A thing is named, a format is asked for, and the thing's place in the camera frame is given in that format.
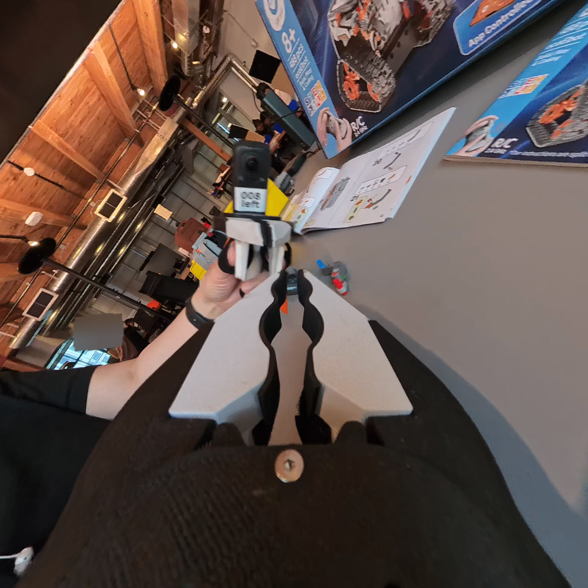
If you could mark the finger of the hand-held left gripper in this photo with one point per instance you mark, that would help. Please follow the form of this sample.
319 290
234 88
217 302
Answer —
246 232
278 234

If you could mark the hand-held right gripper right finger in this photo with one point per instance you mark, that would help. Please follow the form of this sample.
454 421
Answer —
353 367

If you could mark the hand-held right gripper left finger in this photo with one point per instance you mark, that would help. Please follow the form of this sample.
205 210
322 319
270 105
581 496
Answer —
225 367

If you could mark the dark grey angled toy beam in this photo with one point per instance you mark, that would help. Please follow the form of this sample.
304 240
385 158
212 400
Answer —
292 284

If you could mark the small grey toy connector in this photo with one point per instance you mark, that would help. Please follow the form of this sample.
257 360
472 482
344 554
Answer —
340 271

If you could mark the orange toy piece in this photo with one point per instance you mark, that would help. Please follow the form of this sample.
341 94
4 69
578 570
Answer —
284 307

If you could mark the red toy pin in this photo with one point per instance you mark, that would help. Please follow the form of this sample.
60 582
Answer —
341 287

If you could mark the person's left forearm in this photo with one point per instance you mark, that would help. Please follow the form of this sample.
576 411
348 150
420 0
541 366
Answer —
138 372

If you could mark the person's left hand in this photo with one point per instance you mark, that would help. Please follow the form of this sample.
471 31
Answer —
220 289

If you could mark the yellow plastic bin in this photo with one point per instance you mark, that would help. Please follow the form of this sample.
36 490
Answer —
278 197

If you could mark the black wrist band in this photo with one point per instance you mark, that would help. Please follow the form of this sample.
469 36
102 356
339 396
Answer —
198 314

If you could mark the black hanging screen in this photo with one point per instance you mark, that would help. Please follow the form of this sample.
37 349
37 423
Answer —
264 66

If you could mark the black round pendant lamp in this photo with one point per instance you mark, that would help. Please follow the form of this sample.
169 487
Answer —
170 92
36 255

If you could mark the open white instruction booklet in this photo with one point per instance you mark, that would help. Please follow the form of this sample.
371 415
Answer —
381 183

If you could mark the large blue toy kit box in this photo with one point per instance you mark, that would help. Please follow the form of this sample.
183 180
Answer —
390 46

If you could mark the person's black shirt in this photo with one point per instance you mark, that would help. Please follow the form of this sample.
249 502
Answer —
36 459

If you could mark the blue cover instruction booklet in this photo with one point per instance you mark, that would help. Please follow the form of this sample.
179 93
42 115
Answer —
542 105

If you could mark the long metal ceiling duct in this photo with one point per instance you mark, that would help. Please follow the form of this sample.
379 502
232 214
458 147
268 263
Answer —
115 220

